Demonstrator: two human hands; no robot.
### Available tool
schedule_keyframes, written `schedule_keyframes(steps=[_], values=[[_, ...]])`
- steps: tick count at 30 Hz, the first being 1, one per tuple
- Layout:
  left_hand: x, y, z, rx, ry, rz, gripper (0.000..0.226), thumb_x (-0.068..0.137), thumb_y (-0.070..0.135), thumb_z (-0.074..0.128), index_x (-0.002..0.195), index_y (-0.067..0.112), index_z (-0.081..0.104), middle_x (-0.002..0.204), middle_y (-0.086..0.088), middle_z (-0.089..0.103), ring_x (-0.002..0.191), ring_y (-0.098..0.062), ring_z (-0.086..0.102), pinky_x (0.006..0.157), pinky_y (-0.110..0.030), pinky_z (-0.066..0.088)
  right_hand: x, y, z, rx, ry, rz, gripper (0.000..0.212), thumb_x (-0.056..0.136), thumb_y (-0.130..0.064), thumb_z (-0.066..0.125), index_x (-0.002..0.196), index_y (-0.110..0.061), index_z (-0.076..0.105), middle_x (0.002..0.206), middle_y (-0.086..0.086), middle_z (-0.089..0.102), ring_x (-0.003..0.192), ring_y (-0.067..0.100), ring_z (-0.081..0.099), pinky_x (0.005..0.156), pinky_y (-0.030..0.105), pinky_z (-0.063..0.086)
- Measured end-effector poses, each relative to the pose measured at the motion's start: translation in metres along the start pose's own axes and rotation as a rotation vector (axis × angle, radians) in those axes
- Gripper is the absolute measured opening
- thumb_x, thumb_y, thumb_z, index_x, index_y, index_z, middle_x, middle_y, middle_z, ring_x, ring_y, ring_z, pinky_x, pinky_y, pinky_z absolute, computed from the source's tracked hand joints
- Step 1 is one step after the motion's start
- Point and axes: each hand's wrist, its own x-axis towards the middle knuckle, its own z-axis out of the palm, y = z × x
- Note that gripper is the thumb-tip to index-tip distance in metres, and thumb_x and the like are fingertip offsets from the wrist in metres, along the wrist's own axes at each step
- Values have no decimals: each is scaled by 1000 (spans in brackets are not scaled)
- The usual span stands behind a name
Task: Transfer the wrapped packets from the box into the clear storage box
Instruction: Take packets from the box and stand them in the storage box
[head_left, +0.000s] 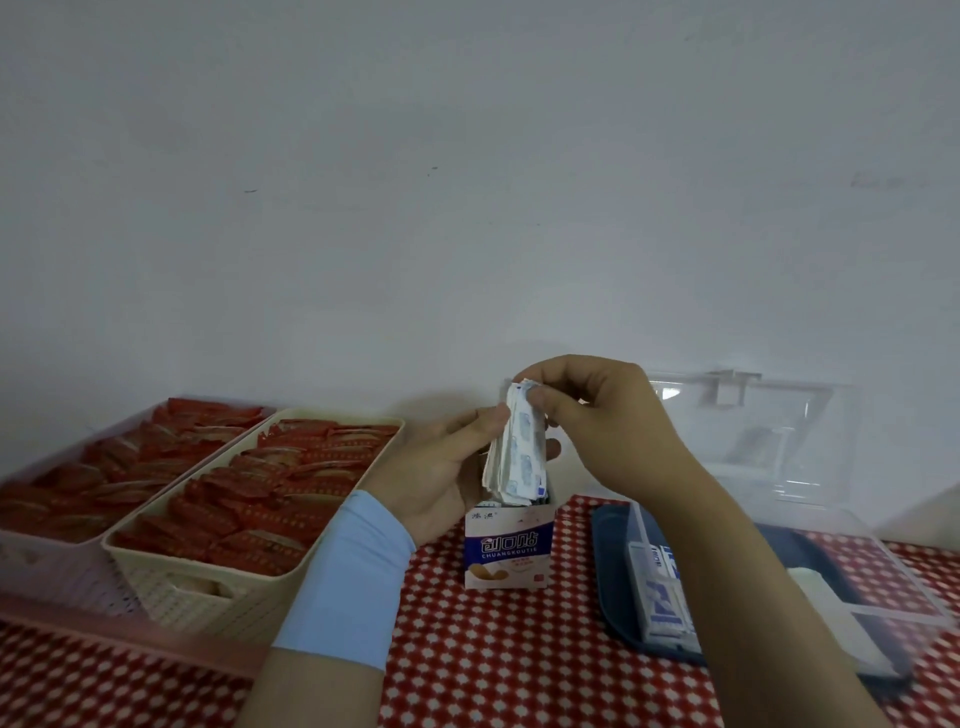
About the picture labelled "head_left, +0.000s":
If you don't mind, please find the cream perforated plastic basket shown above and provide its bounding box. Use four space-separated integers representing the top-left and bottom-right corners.
101 408 406 645

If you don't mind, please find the person's right hand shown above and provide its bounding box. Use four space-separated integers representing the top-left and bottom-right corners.
513 354 703 515

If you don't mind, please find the bundle of bandage wrappers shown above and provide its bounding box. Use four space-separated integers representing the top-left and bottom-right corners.
482 380 553 508

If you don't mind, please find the pile of red packets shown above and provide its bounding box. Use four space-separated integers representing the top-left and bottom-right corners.
110 418 400 577
0 397 265 543

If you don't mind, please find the pink perforated plastic basket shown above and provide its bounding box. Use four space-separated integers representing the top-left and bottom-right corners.
0 398 277 616

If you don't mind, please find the clear storage box blue base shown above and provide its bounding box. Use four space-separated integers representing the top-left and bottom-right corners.
590 367 955 682

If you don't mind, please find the person's left forearm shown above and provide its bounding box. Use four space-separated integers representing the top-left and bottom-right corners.
232 648 388 728

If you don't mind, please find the person's right forearm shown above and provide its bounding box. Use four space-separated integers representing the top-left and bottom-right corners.
648 468 894 728

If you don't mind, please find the blue white cardboard box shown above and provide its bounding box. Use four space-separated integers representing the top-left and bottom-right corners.
462 479 558 592

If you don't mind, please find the light blue wristband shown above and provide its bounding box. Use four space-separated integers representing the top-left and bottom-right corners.
271 489 418 673

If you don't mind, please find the pink plastic tray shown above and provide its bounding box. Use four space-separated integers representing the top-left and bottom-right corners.
0 592 268 680

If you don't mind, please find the row of bandage stacks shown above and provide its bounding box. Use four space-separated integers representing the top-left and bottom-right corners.
626 539 895 676

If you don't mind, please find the red white checked tablecloth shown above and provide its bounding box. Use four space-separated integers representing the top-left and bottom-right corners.
0 494 960 728

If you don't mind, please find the person's left hand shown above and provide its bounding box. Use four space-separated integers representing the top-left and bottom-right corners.
358 403 562 550

